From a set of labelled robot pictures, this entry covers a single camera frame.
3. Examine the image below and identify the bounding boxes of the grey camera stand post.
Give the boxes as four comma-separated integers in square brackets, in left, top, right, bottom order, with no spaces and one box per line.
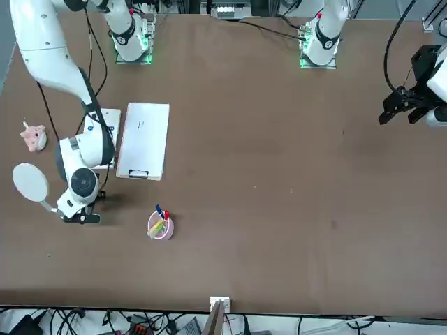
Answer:
[202,299,226,335]

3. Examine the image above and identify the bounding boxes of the aluminium profile rail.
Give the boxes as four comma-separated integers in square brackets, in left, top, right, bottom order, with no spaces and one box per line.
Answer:
[422,0,447,33]

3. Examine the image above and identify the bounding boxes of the black power strip red switches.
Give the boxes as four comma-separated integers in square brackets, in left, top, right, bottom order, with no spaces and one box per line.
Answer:
[128,315,155,335]

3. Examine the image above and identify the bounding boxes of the white clipboard with black clip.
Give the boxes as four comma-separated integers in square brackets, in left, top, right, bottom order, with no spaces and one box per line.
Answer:
[115,102,171,181]

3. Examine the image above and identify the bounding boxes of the white and blue book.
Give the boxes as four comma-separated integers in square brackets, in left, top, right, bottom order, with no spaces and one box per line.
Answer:
[82,107,122,171]

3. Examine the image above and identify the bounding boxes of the pink translucent pen cup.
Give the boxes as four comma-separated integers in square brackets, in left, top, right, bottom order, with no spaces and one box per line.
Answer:
[147,209,175,241]

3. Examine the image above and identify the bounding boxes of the pink plush pig toy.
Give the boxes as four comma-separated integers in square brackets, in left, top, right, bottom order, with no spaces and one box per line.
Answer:
[20,121,48,153]

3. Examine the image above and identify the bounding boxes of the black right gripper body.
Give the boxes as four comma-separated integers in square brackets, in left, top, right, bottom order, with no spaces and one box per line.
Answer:
[61,205,101,225]

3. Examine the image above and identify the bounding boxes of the black table cable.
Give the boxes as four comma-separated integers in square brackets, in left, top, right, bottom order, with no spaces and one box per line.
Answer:
[237,19,307,42]
[279,15,303,29]

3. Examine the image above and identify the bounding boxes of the white table edge bracket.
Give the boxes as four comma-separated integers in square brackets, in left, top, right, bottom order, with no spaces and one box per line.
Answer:
[209,296,232,313]

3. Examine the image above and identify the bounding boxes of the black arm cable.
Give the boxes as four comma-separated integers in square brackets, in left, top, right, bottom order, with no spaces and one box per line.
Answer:
[383,0,419,92]
[83,8,108,102]
[36,82,59,144]

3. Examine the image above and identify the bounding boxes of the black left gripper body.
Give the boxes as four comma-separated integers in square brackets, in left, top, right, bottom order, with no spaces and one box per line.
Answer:
[411,44,442,103]

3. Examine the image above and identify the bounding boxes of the white cable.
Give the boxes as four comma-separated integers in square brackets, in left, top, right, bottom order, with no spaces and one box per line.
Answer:
[303,315,376,334]

